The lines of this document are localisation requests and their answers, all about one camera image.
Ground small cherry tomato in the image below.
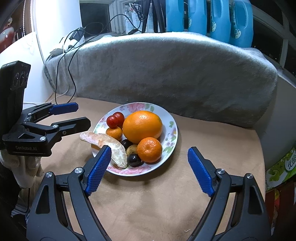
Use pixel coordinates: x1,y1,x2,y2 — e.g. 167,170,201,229
106,115,118,128

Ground small mandarin with stem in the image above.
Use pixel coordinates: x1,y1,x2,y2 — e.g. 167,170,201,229
106,126,122,141

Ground larger red tomato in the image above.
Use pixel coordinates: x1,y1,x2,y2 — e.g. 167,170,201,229
113,112,125,128

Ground peeled pomelo segment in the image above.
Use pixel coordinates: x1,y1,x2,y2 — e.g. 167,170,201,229
80,132,127,169

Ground yellow-green small fruit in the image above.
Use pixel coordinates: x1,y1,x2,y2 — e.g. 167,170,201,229
126,145,137,156

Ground large orange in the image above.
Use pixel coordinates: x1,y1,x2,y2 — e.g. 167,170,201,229
122,110,163,144

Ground dark grape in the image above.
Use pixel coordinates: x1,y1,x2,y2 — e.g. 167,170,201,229
121,139,133,150
127,154,143,167

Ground mandarin orange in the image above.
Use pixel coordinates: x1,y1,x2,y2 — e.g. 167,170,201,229
137,137,163,163

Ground white floral plate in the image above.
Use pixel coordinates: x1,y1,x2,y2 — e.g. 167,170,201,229
93,102,178,177

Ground white gloved hand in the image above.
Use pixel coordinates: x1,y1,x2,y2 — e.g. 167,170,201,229
1,150,43,188

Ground green printed carton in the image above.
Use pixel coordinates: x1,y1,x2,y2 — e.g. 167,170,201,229
265,146,295,192

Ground black power adapter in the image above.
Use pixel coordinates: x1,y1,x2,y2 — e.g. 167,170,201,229
69,27,85,42

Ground red white vase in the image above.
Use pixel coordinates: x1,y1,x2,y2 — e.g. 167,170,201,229
0,17,15,53

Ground dark monitor screen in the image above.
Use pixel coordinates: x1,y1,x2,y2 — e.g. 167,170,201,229
80,3,111,38

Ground blue detergent bottle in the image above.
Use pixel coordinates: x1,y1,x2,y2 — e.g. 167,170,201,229
188,0,207,35
166,0,184,32
229,0,253,48
210,0,231,43

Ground white cable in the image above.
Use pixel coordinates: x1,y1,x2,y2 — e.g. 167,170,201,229
23,44,75,107

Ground black camera box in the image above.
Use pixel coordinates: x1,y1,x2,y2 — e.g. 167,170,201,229
0,61,31,135

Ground black cable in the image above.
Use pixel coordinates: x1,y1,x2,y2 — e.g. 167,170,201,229
54,0,149,105

